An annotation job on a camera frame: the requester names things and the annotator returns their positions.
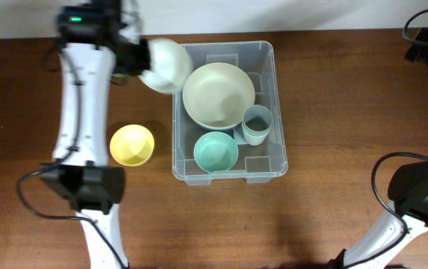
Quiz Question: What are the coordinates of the white small bowl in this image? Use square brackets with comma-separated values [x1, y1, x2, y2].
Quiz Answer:
[138, 38, 193, 95]

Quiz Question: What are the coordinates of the yellow small bowl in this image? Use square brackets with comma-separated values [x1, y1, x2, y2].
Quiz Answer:
[110, 125, 155, 167]

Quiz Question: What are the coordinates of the mint green small bowl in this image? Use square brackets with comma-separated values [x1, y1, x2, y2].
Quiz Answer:
[193, 132, 239, 173]

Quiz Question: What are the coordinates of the grey cup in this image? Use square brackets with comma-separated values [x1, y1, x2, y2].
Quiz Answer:
[242, 105, 273, 127]

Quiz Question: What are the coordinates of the cream cup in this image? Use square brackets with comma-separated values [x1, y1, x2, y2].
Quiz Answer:
[244, 134, 267, 146]

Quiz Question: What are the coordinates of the blue plate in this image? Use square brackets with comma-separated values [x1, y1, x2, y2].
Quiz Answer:
[196, 123, 235, 132]

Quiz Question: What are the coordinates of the mint green cup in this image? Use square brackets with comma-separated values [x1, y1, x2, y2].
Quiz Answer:
[242, 124, 272, 139]

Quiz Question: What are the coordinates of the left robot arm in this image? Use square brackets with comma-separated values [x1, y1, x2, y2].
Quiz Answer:
[41, 1, 150, 268]

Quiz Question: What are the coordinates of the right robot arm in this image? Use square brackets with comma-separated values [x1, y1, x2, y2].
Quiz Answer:
[327, 152, 428, 268]

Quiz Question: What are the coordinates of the clear plastic storage bin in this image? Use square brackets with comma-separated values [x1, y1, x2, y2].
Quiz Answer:
[172, 40, 288, 185]

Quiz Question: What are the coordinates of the white label in bin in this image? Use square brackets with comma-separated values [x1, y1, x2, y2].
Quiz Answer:
[233, 129, 246, 145]

